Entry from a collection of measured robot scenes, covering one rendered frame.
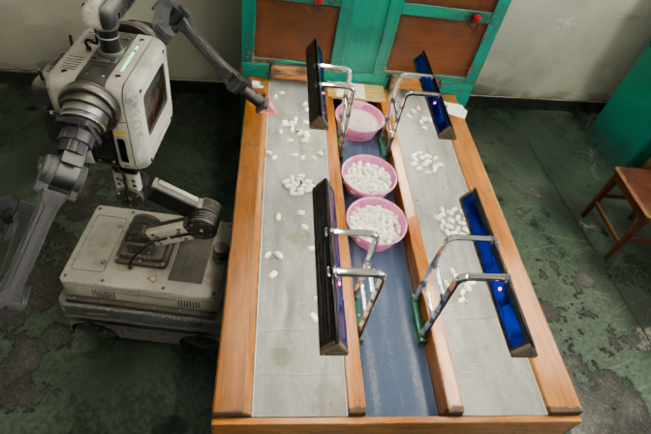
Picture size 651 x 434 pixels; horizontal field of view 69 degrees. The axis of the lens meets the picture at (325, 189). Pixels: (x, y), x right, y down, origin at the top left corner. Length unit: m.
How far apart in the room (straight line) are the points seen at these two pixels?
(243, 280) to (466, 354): 0.85
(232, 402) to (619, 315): 2.46
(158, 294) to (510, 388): 1.40
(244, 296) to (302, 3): 1.50
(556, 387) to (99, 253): 1.88
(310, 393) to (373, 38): 1.81
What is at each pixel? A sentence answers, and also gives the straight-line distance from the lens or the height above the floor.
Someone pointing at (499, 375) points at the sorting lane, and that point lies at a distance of 1.87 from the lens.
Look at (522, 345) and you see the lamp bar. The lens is 1.52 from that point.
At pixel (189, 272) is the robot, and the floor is 0.47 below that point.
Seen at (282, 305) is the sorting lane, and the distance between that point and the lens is 1.77.
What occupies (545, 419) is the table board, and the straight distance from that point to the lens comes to 1.89.
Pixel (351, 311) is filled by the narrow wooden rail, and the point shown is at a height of 0.76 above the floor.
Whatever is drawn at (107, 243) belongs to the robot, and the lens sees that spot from 2.32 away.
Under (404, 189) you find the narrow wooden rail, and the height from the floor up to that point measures 0.76.
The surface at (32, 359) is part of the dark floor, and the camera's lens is 2.67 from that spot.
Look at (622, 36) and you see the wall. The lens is 4.65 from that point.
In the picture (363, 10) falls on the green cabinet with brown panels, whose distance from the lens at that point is 2.59.
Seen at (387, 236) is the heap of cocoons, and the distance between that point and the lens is 2.05.
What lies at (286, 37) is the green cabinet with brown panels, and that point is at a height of 1.01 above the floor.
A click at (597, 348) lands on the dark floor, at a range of 3.17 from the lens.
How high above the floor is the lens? 2.28
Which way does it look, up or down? 46 degrees down
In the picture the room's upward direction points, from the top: 12 degrees clockwise
